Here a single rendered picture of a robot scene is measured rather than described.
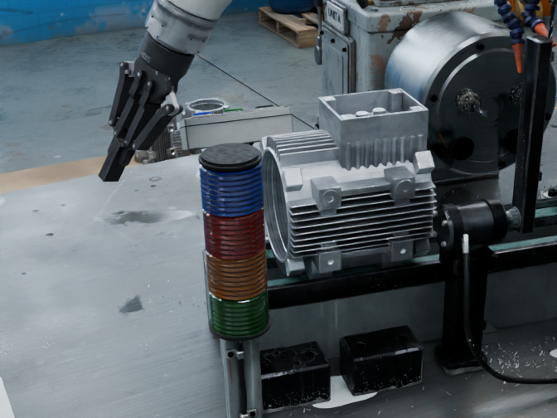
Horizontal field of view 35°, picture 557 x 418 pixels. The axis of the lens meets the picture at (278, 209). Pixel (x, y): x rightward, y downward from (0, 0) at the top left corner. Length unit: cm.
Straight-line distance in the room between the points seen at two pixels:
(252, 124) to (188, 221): 35
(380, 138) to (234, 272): 38
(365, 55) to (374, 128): 54
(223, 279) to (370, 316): 43
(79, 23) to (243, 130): 530
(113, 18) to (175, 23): 549
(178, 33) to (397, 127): 32
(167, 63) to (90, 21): 543
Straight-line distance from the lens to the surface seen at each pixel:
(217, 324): 89
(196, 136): 136
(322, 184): 111
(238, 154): 82
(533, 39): 110
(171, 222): 167
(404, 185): 113
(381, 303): 124
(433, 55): 148
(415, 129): 117
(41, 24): 658
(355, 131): 114
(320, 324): 122
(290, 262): 116
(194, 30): 121
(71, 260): 157
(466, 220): 112
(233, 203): 81
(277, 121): 139
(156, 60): 123
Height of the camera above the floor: 152
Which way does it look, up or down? 25 degrees down
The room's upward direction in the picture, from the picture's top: 2 degrees counter-clockwise
